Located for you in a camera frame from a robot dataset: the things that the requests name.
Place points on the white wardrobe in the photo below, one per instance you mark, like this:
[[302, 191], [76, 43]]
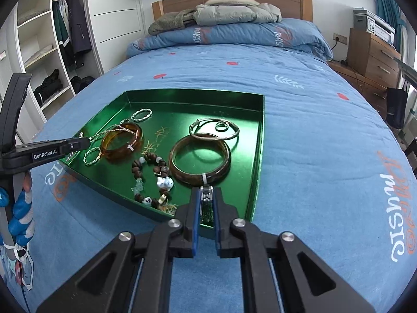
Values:
[[110, 13]]

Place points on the hanging green white jacket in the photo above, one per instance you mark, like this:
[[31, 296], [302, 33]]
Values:
[[62, 36]]

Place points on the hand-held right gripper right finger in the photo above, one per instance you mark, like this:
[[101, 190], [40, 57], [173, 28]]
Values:
[[217, 221]]

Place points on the black tote bag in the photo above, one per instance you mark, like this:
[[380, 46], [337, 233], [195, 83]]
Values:
[[395, 107]]

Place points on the small twisted silver bangle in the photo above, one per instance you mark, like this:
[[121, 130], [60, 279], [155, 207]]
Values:
[[150, 113], [97, 160]]

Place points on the wooden headboard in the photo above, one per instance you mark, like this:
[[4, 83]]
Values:
[[176, 5]]

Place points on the low wooden table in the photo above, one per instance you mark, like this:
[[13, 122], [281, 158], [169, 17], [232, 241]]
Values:
[[355, 78]]

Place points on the large twisted silver bangle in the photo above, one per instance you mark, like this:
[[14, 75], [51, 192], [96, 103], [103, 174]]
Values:
[[110, 127]]

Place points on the thin brown bangle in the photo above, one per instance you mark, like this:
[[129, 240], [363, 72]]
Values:
[[189, 177]]

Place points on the white printer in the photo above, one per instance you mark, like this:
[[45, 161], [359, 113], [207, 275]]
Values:
[[378, 26]]

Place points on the thin plain silver bangle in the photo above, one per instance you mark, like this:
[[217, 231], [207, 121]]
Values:
[[208, 138]]

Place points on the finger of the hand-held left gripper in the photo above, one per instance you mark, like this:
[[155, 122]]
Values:
[[78, 144]]

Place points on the teal curtain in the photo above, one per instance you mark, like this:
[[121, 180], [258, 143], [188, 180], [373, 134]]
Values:
[[386, 3]]

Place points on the wooden nightstand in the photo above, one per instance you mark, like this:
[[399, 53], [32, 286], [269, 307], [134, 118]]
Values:
[[368, 55]]

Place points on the grey desk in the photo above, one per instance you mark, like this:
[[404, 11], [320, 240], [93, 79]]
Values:
[[407, 70]]

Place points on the person's left hand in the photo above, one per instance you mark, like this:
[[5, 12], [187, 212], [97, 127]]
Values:
[[22, 225]]

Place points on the grey down jacket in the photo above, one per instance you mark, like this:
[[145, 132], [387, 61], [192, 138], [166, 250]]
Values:
[[228, 13]]

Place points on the thick amber bangle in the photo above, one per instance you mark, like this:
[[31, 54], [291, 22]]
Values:
[[114, 155]]

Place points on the hanging dark jacket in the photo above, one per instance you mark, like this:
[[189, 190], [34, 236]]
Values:
[[78, 29]]

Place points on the green metal tray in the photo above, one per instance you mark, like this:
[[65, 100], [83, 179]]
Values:
[[182, 117]]

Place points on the olive fleece garment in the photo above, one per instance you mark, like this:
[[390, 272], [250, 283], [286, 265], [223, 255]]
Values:
[[166, 22]]

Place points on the blue printed bed quilt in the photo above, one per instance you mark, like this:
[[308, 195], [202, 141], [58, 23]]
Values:
[[309, 137]]

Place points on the folded blue duvet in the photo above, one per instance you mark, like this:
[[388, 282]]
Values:
[[234, 36]]

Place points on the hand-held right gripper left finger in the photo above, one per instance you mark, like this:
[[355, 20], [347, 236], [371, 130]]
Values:
[[195, 221]]

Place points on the wall socket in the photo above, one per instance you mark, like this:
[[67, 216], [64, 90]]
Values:
[[339, 38]]

